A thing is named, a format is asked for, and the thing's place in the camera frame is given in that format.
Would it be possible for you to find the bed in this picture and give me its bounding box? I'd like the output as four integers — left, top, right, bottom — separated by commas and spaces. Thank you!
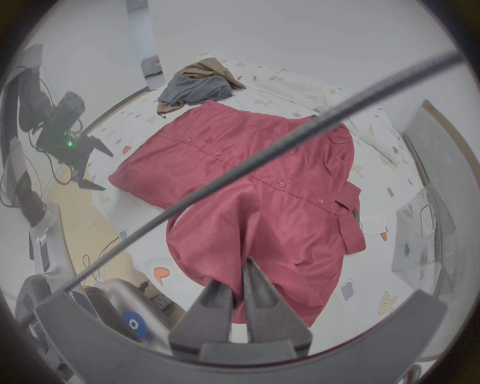
80, 52, 456, 349

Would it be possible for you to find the white printed quilt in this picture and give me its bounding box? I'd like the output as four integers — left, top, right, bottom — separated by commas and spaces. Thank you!
195, 52, 413, 169

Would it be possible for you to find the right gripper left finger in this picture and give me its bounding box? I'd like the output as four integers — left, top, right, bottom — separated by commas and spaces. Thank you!
167, 279, 234, 351

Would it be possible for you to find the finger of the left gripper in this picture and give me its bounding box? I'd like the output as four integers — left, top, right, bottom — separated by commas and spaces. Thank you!
89, 137, 115, 158
73, 170, 107, 191

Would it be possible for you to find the grey garment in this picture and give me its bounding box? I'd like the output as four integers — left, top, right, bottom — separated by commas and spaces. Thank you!
157, 73, 235, 107

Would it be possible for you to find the black cable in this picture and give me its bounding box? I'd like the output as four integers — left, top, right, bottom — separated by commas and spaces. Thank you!
17, 50, 466, 327

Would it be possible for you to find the red shirt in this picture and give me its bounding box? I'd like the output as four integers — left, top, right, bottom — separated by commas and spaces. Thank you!
108, 99, 387, 328

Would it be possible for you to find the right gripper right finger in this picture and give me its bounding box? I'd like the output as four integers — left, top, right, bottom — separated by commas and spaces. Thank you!
242, 256, 314, 351

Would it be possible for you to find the brown garment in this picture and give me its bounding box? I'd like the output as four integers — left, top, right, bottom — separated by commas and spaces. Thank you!
157, 58, 247, 117

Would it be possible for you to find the clear plastic box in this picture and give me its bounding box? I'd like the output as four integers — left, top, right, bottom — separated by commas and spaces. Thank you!
391, 184, 460, 297

